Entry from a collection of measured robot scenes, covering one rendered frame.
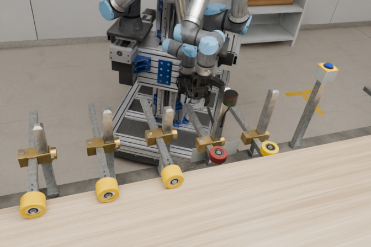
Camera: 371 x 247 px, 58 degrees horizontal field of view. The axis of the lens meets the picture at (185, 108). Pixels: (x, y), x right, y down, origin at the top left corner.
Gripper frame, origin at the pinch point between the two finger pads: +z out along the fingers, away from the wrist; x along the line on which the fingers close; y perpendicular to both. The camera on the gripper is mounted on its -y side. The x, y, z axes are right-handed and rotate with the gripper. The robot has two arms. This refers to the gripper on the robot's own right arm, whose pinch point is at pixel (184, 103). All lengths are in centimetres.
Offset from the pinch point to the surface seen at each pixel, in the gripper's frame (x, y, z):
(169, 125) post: 20.5, -35.1, -18.7
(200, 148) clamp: 4.4, -35.8, -2.2
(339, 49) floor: -287, 168, 83
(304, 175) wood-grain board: -31, -66, -7
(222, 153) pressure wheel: -1.5, -46.1, -7.7
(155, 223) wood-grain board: 36, -71, -7
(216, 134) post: -2.7, -35.1, -8.9
